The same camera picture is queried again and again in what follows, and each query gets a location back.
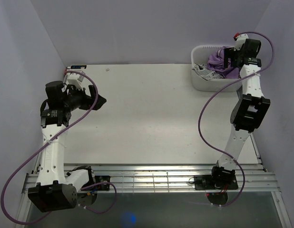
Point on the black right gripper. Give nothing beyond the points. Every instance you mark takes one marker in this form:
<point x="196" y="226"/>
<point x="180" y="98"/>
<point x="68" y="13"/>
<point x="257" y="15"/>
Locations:
<point x="229" y="52"/>

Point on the black white printed trousers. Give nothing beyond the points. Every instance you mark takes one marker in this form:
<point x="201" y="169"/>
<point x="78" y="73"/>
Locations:
<point x="205" y="73"/>

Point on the white plastic basket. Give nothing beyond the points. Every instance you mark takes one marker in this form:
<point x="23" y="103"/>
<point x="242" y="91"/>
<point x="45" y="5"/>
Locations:
<point x="200" y="55"/>

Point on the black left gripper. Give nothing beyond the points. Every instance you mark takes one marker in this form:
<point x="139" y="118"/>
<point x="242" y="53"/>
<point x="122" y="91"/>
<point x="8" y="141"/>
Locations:
<point x="88" y="101"/>

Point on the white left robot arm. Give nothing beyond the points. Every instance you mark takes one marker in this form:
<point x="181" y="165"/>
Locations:
<point x="55" y="189"/>

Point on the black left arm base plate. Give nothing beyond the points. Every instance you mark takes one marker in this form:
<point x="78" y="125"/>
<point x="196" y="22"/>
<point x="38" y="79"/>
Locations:
<point x="98" y="179"/>

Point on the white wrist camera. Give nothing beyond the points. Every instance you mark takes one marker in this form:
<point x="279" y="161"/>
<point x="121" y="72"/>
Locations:
<point x="75" y="79"/>
<point x="239" y="40"/>

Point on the purple trousers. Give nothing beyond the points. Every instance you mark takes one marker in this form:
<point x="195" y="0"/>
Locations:
<point x="216" y="63"/>

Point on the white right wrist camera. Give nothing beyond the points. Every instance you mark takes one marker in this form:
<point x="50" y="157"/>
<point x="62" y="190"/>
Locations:
<point x="239" y="40"/>

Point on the black blue label sticker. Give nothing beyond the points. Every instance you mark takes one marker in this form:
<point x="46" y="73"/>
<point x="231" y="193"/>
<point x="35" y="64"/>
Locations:
<point x="78" y="67"/>

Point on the aluminium rail frame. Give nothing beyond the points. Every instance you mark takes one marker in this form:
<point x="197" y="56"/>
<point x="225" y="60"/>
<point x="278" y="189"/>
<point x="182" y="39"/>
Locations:
<point x="257" y="187"/>

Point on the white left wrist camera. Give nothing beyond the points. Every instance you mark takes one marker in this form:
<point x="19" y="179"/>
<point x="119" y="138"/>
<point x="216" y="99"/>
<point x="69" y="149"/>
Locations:
<point x="75" y="79"/>

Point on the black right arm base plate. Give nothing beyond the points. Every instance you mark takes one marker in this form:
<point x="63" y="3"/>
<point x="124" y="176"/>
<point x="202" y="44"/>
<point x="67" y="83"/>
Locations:
<point x="206" y="182"/>

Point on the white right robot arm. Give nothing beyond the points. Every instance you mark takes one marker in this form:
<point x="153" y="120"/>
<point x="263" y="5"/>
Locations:
<point x="247" y="114"/>

